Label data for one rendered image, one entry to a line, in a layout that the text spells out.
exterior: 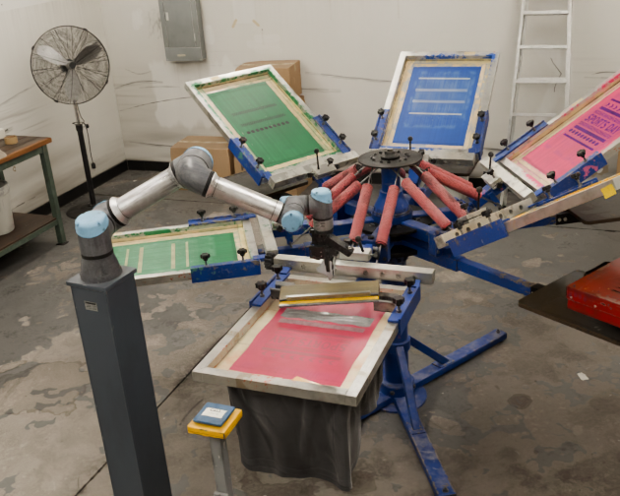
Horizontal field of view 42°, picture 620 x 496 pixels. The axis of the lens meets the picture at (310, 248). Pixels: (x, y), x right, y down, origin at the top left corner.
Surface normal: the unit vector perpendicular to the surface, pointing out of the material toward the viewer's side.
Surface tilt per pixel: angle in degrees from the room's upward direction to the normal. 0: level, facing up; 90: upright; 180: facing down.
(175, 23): 90
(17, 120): 90
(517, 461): 0
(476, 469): 0
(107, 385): 90
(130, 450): 90
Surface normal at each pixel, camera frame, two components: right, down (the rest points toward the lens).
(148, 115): -0.36, 0.39
